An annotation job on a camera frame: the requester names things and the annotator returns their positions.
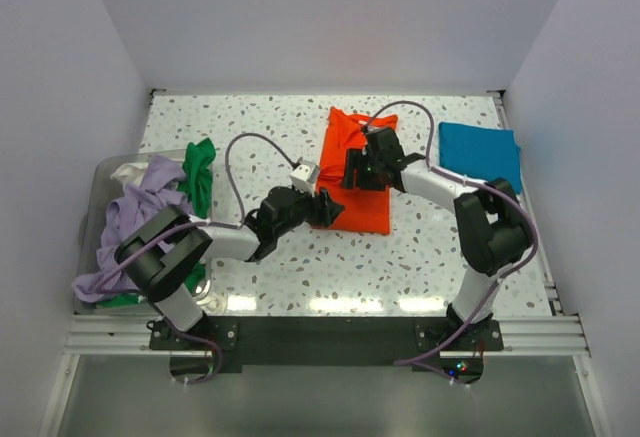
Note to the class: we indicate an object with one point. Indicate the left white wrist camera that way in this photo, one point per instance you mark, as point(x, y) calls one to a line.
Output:
point(304, 176)

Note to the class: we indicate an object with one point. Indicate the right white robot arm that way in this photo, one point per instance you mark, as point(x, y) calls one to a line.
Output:
point(496, 236)

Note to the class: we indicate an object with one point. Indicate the lavender t shirt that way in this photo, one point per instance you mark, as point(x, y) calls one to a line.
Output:
point(139, 203)

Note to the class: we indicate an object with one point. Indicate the folded blue t shirt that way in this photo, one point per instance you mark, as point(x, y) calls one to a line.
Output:
point(480, 153)

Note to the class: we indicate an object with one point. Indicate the clear plastic bin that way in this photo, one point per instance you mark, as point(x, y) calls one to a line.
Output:
point(104, 190)

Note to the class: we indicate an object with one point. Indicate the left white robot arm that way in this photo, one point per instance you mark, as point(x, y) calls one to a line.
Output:
point(161, 254)

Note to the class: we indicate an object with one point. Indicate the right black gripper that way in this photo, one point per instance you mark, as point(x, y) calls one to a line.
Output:
point(355, 159)

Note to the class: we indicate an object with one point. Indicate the white t shirt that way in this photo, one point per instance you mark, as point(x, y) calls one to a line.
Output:
point(130, 174)

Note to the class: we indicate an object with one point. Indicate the green t shirt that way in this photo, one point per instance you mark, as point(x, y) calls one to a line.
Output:
point(196, 164)

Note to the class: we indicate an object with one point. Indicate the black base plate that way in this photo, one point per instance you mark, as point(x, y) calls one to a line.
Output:
point(325, 342)

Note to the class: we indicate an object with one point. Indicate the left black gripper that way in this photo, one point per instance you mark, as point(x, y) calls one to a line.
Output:
point(323, 209)

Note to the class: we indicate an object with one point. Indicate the orange t shirt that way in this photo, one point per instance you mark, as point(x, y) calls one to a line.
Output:
point(364, 211)

